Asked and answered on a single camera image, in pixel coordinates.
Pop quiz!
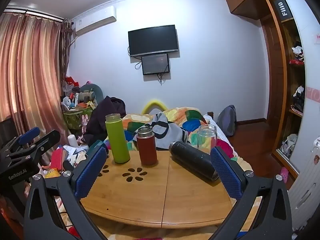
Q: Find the black wall television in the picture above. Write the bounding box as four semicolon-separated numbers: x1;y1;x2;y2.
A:
128;25;179;57

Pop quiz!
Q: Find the black bag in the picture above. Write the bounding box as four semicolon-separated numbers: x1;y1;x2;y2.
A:
292;85;306;113

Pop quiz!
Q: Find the black labelled box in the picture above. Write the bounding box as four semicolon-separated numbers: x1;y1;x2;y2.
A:
273;0;293;22

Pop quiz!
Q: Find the colourful patchwork blanket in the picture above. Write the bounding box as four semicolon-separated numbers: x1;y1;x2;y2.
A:
104;107;253;174

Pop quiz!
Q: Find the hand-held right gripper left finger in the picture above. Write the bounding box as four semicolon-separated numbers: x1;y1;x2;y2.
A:
24;146;108;240

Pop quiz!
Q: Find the dark jacket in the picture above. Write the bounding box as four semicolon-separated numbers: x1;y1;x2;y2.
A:
83;96;127;147

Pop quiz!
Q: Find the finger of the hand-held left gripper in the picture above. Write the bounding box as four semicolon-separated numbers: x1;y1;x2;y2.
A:
26;129;62;161
2;127;41;154

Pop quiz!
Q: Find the pink curtain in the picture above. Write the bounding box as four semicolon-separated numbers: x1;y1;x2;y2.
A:
0;12;72;140

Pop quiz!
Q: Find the white air conditioner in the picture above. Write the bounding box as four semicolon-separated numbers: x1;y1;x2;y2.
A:
71;6;117;36

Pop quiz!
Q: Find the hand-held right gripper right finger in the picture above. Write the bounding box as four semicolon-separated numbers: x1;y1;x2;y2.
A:
210;146;292;240

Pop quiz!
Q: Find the red thermos cup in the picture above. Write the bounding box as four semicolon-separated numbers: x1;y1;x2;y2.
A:
136;127;158;166

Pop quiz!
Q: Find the grey backpack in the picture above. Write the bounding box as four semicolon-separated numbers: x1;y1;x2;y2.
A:
217;105;237;137

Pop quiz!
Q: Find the black thermos cup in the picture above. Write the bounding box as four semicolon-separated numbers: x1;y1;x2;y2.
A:
169;141;222;183

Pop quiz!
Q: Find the wooden wardrobe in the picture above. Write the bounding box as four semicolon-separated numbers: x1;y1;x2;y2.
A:
259;0;320;180

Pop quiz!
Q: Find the yellow foam pillow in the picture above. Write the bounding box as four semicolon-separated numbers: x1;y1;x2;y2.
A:
141;99;168;115

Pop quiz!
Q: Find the red bag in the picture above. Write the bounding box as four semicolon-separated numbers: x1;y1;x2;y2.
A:
65;76;79;88

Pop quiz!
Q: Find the clear glass cup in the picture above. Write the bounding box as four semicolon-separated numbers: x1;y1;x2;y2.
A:
197;124;217;155

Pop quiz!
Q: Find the green storage basket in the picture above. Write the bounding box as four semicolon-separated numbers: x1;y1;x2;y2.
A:
62;104;98;131

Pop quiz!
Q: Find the small black monitor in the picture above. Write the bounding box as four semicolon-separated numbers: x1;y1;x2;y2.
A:
141;53;170;76

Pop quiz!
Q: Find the white handbag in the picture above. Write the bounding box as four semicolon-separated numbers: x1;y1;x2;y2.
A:
281;134;298;153

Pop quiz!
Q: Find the grey-green plush toy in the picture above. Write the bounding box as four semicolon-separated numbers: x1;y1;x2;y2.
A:
79;83;103;105

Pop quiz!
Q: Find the green thermos cup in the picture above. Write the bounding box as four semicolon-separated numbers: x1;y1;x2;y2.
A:
105;113;131;164

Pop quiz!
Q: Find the pile of papers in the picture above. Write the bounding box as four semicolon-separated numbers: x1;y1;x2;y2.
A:
62;144;89;167

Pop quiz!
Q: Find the grey printed cloth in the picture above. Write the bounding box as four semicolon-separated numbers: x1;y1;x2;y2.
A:
134;112;188;151

